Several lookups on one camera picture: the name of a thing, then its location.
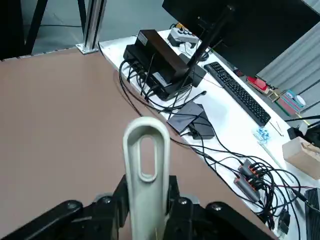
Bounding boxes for clear bag of blue capsules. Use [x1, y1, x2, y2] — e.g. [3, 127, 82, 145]
[253, 125, 273, 146]

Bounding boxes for flat grey box device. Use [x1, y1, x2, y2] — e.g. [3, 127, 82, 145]
[166, 101, 205, 135]

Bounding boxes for pale green plastic dustpan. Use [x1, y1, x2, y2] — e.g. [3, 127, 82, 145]
[122, 115, 172, 240]

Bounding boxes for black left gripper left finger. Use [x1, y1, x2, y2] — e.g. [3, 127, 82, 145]
[0, 174, 131, 240]

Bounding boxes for wide black computer box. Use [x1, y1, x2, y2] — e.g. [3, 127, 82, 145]
[123, 44, 208, 102]

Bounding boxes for black computer monitor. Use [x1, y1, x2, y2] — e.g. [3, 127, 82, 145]
[161, 0, 320, 79]

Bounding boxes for black tripod legs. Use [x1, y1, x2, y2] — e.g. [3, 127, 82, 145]
[0, 0, 89, 62]

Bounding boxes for black cable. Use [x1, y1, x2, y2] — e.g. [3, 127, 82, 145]
[249, 159, 309, 236]
[179, 131, 252, 166]
[118, 58, 176, 119]

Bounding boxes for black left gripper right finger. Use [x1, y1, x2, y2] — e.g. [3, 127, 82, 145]
[161, 175, 276, 240]

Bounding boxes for long black computer box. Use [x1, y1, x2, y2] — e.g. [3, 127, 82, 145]
[134, 29, 192, 81]

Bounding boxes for grey button controller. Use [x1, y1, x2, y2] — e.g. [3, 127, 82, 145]
[166, 25, 200, 48]

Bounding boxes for colourful striped box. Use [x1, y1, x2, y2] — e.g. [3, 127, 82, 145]
[278, 89, 306, 118]

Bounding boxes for black power brick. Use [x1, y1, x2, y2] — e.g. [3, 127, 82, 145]
[187, 111, 216, 141]

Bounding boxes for red flat object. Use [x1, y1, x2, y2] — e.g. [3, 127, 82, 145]
[246, 75, 269, 93]

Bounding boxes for ribbed metal heat sink box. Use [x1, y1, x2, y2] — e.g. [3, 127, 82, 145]
[304, 186, 320, 240]

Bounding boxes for black monitor stand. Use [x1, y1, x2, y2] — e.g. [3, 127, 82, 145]
[172, 4, 237, 90]

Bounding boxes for brown cardboard box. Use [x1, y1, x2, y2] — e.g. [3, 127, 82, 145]
[281, 136, 320, 181]

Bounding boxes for black keyboard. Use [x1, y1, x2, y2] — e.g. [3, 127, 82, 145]
[203, 61, 272, 127]

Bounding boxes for aluminium frame post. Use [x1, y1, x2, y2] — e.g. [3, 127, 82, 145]
[75, 0, 108, 55]

